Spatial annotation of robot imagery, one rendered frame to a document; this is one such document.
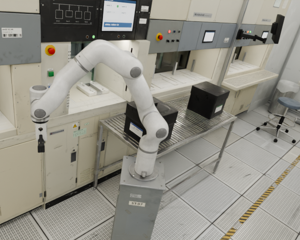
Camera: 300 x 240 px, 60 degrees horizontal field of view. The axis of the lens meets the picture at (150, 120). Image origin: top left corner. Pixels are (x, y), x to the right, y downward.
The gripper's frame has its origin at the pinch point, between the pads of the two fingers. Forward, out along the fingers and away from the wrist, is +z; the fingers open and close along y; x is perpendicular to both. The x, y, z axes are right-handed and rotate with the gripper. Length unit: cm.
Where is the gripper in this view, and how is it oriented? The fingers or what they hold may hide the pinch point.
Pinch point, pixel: (41, 145)
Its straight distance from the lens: 143.6
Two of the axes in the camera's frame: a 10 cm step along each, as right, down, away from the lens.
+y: -3.4, -5.0, 8.0
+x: -9.2, 0.2, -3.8
